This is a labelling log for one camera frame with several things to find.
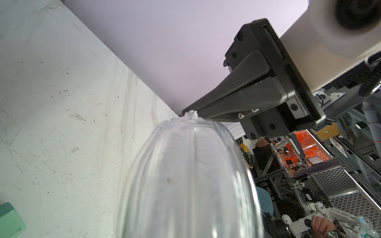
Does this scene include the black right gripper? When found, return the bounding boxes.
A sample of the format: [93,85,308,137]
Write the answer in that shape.
[182,19,325,139]

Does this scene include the clear plastic pouch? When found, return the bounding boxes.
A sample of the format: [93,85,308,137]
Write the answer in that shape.
[115,110,264,238]

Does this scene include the mint green dual usb charger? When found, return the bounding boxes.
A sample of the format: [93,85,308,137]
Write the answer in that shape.
[0,202,26,238]

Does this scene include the person in blue shirt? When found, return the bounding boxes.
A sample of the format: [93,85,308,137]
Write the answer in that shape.
[311,215,336,238]

